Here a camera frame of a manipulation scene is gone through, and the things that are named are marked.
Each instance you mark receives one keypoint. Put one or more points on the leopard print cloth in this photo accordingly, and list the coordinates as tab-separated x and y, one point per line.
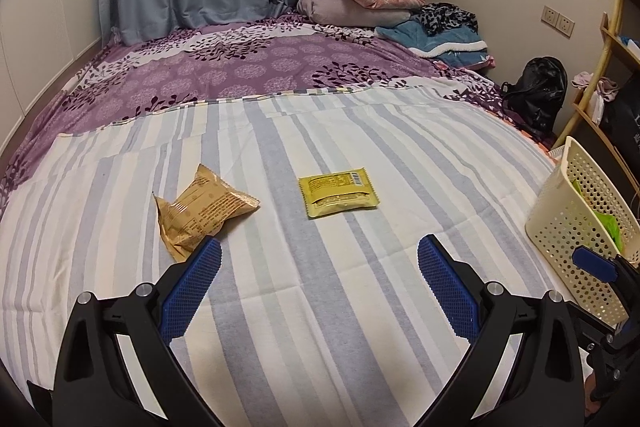
440	17

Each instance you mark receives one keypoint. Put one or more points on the white cloth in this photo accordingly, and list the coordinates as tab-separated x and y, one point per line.
597	109

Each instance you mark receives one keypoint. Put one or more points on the yellow snack packet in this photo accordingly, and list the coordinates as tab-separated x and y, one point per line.
335	194

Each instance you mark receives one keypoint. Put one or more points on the wooden shelf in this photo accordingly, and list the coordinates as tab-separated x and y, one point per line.
620	49

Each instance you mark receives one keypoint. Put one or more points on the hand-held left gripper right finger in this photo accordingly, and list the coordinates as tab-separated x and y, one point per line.
447	284

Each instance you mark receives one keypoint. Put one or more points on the blue fleece blanket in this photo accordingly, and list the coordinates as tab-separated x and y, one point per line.
415	34

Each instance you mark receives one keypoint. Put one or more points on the gold snack packet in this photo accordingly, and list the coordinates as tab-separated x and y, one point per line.
200	212

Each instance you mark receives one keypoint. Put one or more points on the small green snack packet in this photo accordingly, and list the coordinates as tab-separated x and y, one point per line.
576	188

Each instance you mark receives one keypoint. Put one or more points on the large lime green snack bag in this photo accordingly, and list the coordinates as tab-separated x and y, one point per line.
609	224

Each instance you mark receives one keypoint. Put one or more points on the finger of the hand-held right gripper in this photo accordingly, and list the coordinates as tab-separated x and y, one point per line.
624	329
592	263

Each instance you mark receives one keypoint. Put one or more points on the black shopping bag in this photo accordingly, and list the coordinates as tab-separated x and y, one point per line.
625	112

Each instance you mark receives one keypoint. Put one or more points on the beige wall socket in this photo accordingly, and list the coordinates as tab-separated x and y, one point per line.
557	21

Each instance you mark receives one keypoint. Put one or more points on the striped bed sheet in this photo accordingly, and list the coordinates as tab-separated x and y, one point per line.
350	132

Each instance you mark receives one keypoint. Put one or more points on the white wardrobe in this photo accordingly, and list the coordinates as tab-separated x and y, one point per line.
40	7

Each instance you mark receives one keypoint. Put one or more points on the cream perforated plastic basket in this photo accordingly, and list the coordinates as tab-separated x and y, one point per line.
560	227

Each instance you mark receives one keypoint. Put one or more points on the purple floral bedspread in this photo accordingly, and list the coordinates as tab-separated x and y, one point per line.
225	67

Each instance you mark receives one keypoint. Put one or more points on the black handbag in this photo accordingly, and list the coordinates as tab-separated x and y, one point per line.
542	92

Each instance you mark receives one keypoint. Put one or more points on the pink cloth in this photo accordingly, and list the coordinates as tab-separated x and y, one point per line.
597	84

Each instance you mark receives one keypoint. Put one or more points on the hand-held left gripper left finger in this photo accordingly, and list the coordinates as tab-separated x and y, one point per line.
192	284

